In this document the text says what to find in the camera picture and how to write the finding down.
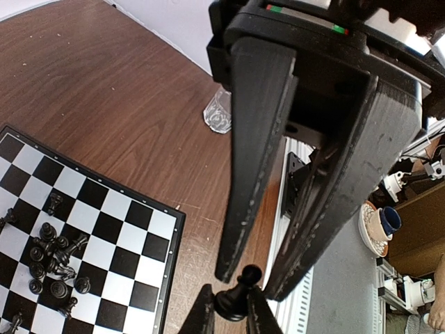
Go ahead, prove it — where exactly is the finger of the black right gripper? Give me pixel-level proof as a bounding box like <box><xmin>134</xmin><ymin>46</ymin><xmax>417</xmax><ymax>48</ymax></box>
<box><xmin>215</xmin><ymin>37</ymin><xmax>298</xmax><ymax>282</ymax></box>
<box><xmin>264</xmin><ymin>74</ymin><xmax>424</xmax><ymax>302</ymax></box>

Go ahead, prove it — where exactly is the black and grey chessboard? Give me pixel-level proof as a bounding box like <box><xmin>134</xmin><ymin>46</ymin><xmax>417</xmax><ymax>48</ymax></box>
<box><xmin>1</xmin><ymin>127</ymin><xmax>186</xmax><ymax>333</ymax></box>

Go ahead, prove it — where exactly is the clear drinking glass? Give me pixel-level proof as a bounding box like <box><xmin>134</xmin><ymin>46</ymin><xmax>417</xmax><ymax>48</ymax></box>
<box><xmin>203</xmin><ymin>87</ymin><xmax>232</xmax><ymax>134</ymax></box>

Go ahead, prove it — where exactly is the aluminium front rail frame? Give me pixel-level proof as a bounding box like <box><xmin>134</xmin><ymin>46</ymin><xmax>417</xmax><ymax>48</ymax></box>
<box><xmin>264</xmin><ymin>135</ymin><xmax>330</xmax><ymax>334</ymax></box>

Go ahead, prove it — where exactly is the pile of black chess pieces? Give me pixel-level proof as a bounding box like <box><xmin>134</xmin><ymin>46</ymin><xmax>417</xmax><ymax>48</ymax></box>
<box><xmin>1</xmin><ymin>193</ymin><xmax>88</xmax><ymax>333</ymax></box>

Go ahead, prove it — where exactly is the stacked ceramic dishes and cup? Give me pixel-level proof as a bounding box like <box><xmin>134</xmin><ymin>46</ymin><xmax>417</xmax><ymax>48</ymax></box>
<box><xmin>358</xmin><ymin>201</ymin><xmax>402</xmax><ymax>257</ymax></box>

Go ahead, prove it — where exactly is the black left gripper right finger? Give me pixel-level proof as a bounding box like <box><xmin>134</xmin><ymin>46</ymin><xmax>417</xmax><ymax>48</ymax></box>
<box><xmin>246</xmin><ymin>287</ymin><xmax>283</xmax><ymax>334</ymax></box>

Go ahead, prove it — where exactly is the black chess pawn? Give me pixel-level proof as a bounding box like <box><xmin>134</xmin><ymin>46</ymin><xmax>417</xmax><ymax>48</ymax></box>
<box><xmin>214</xmin><ymin>264</ymin><xmax>262</xmax><ymax>321</ymax></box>

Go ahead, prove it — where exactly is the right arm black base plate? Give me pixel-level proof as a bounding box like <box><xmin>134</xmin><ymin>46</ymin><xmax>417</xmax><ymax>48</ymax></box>
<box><xmin>281</xmin><ymin>152</ymin><xmax>312</xmax><ymax>218</ymax></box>

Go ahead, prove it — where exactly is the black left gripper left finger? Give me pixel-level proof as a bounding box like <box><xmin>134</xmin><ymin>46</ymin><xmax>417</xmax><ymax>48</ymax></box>
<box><xmin>178</xmin><ymin>284</ymin><xmax>215</xmax><ymax>334</ymax></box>

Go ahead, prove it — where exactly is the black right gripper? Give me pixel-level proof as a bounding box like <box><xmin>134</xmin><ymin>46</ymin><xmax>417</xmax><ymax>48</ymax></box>
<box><xmin>207</xmin><ymin>1</ymin><xmax>444</xmax><ymax>141</ymax></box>

